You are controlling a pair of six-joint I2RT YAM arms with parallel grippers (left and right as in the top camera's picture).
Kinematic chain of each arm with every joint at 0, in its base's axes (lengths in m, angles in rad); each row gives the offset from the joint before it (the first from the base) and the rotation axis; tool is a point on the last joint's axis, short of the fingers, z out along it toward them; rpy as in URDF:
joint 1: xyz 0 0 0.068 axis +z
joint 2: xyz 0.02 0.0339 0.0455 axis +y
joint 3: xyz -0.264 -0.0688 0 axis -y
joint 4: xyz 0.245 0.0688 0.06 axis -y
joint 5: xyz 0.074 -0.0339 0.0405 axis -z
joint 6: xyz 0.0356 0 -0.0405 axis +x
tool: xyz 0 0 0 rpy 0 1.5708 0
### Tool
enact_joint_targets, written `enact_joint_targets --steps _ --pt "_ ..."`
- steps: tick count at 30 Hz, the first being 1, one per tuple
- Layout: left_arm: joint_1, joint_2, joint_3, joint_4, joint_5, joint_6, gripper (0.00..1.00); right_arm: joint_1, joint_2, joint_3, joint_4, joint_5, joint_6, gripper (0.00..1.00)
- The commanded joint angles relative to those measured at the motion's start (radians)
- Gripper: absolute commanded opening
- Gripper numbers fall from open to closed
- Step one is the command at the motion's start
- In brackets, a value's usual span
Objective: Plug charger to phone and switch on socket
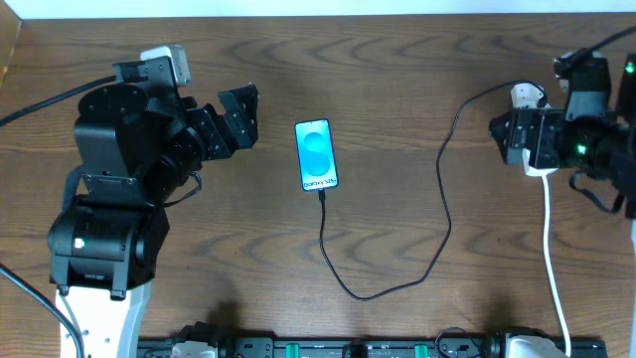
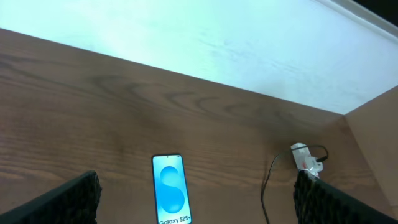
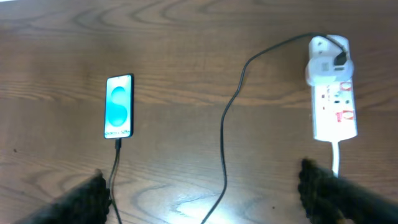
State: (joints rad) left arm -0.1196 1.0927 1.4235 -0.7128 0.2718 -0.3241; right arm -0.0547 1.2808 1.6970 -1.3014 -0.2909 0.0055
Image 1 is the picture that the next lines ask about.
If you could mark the white extension power strip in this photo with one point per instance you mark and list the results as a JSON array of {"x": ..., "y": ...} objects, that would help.
[{"x": 532, "y": 171}]

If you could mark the white USB charger adapter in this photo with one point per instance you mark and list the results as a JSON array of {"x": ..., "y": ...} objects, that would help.
[{"x": 530, "y": 96}]

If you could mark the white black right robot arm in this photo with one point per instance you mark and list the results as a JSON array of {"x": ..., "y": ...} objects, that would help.
[{"x": 584, "y": 134}]

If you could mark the blue screen Galaxy smartphone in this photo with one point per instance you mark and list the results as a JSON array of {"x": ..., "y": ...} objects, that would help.
[{"x": 316, "y": 155}]

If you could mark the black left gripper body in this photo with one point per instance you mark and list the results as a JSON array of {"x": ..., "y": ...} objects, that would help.
[{"x": 210, "y": 132}]

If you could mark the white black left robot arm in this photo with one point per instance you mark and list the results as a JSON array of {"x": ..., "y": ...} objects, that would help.
[{"x": 139, "y": 140}]

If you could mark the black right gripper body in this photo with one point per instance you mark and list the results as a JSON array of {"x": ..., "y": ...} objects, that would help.
[{"x": 535, "y": 137}]

